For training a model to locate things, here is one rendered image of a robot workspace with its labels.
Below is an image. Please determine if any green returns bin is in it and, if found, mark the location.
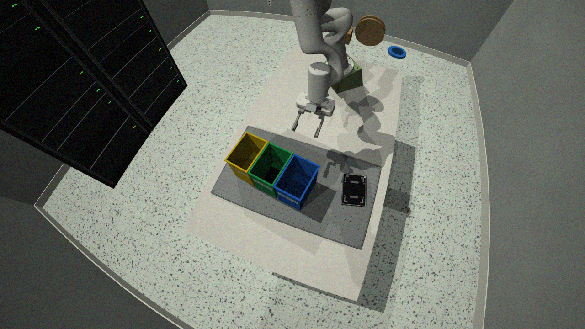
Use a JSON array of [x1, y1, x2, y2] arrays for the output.
[[247, 142, 293, 198]]

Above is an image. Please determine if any yellow recycle bin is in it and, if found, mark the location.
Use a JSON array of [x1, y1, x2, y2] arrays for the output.
[[224, 132, 268, 186]]

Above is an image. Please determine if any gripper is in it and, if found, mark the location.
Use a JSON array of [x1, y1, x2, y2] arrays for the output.
[[292, 92, 335, 138]]

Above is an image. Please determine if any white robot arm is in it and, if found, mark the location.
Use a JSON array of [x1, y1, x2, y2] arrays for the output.
[[290, 0, 354, 112]]

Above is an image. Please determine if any blue open-top bin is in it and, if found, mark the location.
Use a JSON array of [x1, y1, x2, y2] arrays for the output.
[[273, 154, 320, 211]]

